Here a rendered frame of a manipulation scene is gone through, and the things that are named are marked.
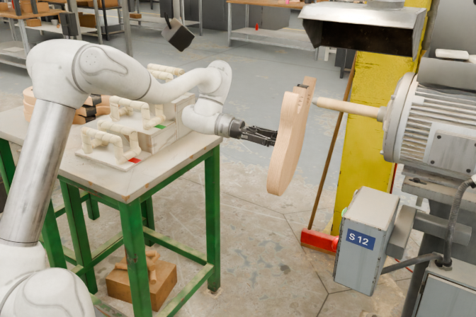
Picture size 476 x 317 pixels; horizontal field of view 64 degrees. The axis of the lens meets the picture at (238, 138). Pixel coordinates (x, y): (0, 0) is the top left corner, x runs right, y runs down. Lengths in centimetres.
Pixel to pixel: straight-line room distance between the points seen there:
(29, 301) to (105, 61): 56
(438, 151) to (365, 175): 126
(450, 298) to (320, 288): 124
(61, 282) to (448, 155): 94
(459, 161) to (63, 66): 99
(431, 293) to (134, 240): 94
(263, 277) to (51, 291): 152
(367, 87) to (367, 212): 122
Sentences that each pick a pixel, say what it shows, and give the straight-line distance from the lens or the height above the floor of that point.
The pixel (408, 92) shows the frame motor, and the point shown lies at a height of 135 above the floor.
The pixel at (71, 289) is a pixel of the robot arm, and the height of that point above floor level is 96.
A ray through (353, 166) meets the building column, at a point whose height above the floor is 59.
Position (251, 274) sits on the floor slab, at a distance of 234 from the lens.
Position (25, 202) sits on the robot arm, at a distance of 112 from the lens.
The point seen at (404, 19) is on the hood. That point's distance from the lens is 107.
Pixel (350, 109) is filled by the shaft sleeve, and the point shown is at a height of 125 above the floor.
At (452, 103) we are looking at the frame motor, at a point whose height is 134.
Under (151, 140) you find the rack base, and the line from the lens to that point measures 153.
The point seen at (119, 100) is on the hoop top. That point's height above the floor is 112.
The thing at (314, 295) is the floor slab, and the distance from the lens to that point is 228.
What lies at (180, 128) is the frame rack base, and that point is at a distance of 167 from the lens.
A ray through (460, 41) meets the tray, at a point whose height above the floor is 146.
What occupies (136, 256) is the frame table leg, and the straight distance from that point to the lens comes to 150.
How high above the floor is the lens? 165
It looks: 25 degrees down
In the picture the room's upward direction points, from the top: 1 degrees clockwise
